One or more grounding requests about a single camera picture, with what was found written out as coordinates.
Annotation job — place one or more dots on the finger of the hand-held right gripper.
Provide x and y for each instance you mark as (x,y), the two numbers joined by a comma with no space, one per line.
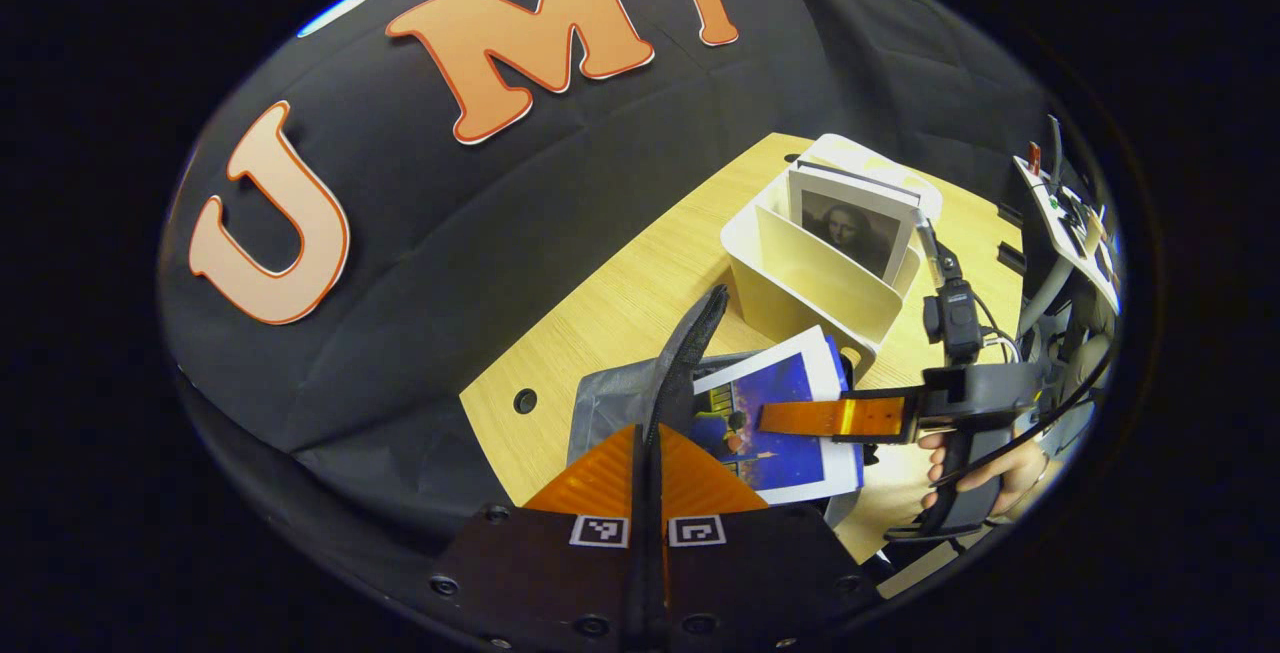
(810,416)

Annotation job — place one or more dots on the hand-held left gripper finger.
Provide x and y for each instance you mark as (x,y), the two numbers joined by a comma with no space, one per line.
(658,583)
(638,583)

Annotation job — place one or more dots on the night sky cover book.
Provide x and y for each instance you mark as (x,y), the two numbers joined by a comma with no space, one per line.
(790,463)

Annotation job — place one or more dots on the white bookshelf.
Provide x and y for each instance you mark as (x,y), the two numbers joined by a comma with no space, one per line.
(810,283)

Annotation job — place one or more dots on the grey schoolbag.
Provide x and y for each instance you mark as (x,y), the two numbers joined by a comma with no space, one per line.
(610,403)

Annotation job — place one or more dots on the portrait cover book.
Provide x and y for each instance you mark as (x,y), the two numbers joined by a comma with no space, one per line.
(850,228)

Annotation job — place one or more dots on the white electronics board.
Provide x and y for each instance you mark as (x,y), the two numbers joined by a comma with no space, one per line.
(1060,208)

